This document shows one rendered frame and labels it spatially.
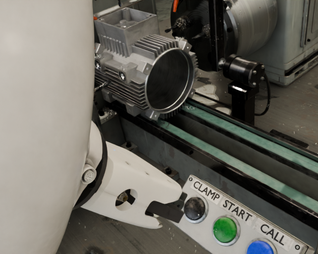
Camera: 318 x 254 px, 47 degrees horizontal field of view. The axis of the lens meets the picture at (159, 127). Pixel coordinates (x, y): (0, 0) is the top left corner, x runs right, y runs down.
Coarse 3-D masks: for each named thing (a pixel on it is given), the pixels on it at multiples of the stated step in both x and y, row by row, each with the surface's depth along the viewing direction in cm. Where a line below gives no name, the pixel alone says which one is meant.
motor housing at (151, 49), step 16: (144, 48) 82; (160, 48) 79; (176, 48) 82; (112, 64) 86; (160, 64) 98; (176, 64) 93; (192, 64) 88; (96, 80) 93; (112, 80) 88; (144, 80) 80; (160, 80) 98; (176, 80) 94; (192, 80) 90; (128, 96) 84; (144, 96) 81; (160, 96) 94; (176, 96) 92; (160, 112) 86; (176, 112) 91
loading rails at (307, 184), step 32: (128, 128) 98; (160, 128) 86; (192, 128) 93; (224, 128) 84; (256, 128) 81; (160, 160) 93; (192, 160) 81; (224, 160) 75; (256, 160) 80; (288, 160) 73; (224, 192) 78; (256, 192) 69; (288, 192) 66; (288, 224) 67
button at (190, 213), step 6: (192, 198) 47; (198, 198) 47; (186, 204) 47; (192, 204) 47; (198, 204) 46; (204, 204) 46; (186, 210) 47; (192, 210) 47; (198, 210) 46; (204, 210) 46; (186, 216) 47; (192, 216) 46; (198, 216) 46
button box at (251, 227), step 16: (192, 176) 49; (192, 192) 48; (208, 192) 47; (208, 208) 46; (224, 208) 45; (240, 208) 44; (176, 224) 48; (192, 224) 47; (208, 224) 46; (240, 224) 43; (256, 224) 42; (272, 224) 42; (208, 240) 45; (240, 240) 43; (256, 240) 41; (272, 240) 41; (288, 240) 40
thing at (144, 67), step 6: (96, 42) 90; (180, 42) 84; (186, 42) 84; (96, 48) 90; (102, 48) 90; (186, 48) 84; (138, 66) 79; (144, 66) 78; (150, 66) 79; (144, 72) 78; (192, 90) 91; (192, 96) 92; (150, 114) 85; (156, 114) 86
